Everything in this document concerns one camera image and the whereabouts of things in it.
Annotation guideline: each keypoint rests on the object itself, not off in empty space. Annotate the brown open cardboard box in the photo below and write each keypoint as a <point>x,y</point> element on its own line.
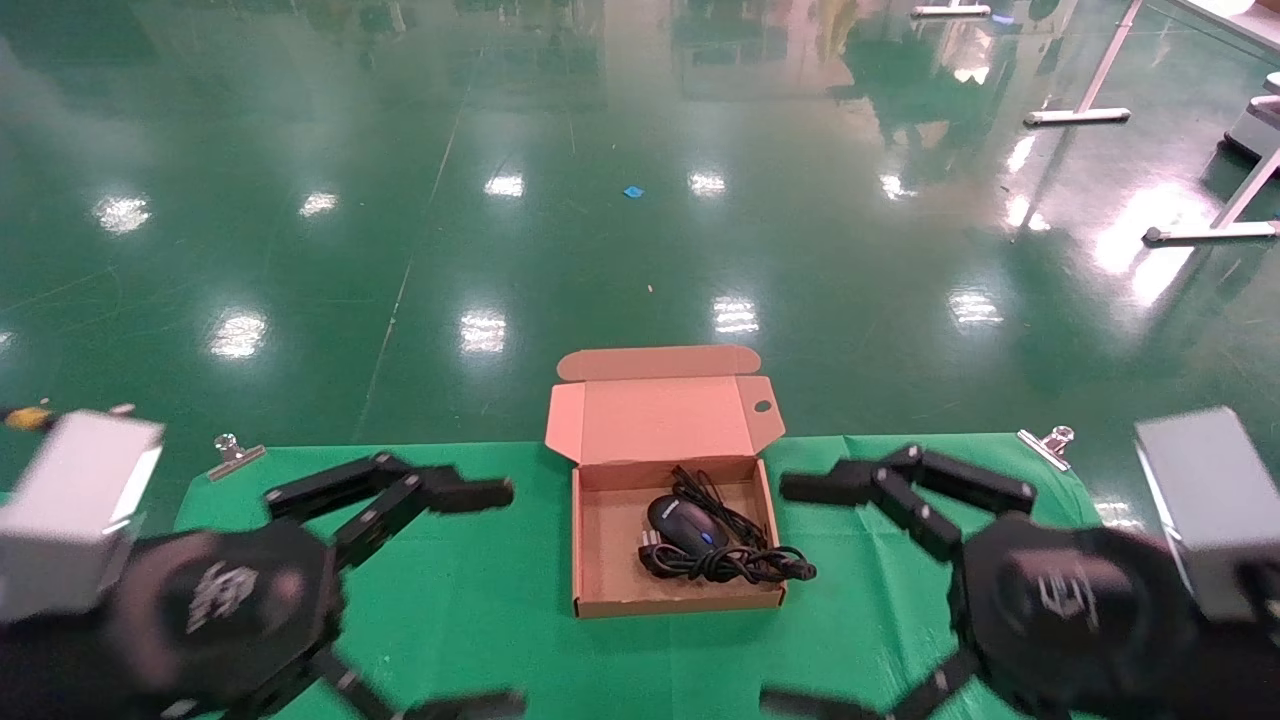
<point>660,415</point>

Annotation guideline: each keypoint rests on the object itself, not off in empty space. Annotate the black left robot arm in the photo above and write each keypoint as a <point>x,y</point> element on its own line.
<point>50,670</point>

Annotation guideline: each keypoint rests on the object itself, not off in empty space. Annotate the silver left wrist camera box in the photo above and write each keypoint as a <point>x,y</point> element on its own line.
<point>70,510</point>

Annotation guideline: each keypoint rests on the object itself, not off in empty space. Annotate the white metal table foot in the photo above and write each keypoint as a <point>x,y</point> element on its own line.
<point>950,11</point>

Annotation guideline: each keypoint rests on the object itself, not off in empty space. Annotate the white grey machine base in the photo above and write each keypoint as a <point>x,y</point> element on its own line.
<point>1258,125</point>

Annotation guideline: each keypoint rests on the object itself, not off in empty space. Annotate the green table cloth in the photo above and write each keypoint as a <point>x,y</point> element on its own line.
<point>480,600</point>

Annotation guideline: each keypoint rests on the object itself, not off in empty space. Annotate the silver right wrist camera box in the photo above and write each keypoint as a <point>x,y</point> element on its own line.
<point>1210,500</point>

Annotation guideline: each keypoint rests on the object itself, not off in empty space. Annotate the silver metal binder clip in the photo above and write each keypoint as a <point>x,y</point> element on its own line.
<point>1045,447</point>
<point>235,460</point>

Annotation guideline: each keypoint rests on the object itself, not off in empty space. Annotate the white metal table leg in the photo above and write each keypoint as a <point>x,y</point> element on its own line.
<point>1215,234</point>
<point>1085,116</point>

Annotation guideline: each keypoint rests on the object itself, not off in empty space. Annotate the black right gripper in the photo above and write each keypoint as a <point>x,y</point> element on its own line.
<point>1070,610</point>

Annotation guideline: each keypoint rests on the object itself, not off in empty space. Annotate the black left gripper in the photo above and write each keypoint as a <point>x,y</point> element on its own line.
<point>225,600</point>

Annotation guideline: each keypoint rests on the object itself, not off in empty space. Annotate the small yellow black plug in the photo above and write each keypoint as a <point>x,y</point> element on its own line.
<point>25,417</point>

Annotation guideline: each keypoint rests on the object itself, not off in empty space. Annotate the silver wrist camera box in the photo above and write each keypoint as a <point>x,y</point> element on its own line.
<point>70,510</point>
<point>1210,500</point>

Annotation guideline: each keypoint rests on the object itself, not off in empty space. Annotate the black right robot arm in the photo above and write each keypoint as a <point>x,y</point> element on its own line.
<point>1240,660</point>

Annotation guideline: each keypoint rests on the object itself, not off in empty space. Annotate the white table top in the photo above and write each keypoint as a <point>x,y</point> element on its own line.
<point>1240,20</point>

